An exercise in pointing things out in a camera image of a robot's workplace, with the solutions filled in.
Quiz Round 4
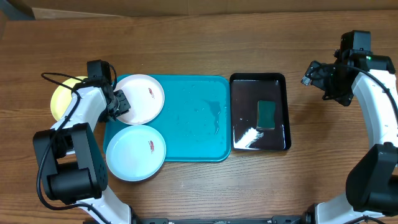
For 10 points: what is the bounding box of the white round plate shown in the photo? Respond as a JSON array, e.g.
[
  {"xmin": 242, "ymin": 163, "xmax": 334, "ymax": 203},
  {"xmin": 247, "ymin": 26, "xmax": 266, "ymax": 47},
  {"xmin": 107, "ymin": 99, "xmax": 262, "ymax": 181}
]
[{"xmin": 116, "ymin": 74, "xmax": 165, "ymax": 125}]

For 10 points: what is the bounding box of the yellow-green round plate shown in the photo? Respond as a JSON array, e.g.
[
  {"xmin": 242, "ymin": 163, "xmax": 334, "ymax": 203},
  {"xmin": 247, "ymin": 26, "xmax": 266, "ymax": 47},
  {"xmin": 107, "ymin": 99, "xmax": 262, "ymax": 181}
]
[{"xmin": 50, "ymin": 86, "xmax": 72, "ymax": 121}]

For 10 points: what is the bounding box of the green dish sponge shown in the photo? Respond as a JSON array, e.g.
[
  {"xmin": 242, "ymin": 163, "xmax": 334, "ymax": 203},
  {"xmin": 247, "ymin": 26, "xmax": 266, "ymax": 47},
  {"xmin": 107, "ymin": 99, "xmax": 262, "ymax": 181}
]
[{"xmin": 257, "ymin": 100, "xmax": 276, "ymax": 129}]

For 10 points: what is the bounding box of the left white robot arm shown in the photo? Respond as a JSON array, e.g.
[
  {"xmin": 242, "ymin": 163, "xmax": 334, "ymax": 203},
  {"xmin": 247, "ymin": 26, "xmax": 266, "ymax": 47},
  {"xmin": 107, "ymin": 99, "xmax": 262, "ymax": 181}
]
[{"xmin": 33, "ymin": 77, "xmax": 139, "ymax": 223}]

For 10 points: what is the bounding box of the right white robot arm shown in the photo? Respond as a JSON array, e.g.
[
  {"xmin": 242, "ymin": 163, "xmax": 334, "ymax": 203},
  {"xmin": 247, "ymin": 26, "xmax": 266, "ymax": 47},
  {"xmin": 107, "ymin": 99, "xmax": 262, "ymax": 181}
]
[{"xmin": 301, "ymin": 54, "xmax": 397, "ymax": 223}]

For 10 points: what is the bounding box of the teal plastic serving tray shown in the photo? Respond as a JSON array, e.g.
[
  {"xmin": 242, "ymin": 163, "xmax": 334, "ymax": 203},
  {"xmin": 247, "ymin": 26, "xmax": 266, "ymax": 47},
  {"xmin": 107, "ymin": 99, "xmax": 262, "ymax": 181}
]
[{"xmin": 102, "ymin": 73, "xmax": 232, "ymax": 163}]

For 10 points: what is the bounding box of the black rectangular water tray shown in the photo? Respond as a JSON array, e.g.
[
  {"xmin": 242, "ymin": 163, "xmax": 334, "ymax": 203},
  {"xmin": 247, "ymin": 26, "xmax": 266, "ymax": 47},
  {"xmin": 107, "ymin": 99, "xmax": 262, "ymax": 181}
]
[{"xmin": 229, "ymin": 73, "xmax": 292, "ymax": 151}]

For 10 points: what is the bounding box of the light blue round plate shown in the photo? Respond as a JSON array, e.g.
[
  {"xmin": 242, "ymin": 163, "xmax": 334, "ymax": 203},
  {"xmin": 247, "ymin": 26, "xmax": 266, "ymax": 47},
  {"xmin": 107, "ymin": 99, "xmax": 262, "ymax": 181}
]
[{"xmin": 106, "ymin": 125, "xmax": 166, "ymax": 182}]

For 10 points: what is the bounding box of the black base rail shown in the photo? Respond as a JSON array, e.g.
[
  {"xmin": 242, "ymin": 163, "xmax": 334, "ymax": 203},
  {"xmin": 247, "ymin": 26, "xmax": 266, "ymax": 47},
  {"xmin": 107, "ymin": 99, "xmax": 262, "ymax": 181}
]
[{"xmin": 137, "ymin": 215, "xmax": 316, "ymax": 224}]

